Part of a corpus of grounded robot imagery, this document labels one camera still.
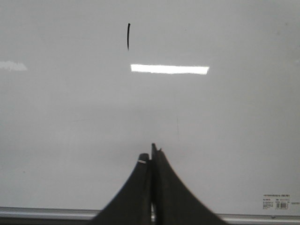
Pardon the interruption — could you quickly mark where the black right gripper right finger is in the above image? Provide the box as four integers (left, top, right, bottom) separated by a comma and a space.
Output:
151, 143, 227, 225

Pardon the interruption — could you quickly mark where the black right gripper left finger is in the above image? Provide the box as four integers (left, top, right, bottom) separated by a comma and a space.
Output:
90, 153, 152, 225

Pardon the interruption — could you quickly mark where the white whiteboard with aluminium frame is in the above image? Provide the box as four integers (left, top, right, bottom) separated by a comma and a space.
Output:
0, 0, 300, 225

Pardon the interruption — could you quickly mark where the white product label sticker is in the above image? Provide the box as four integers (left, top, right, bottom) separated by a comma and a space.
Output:
262, 194, 291, 210

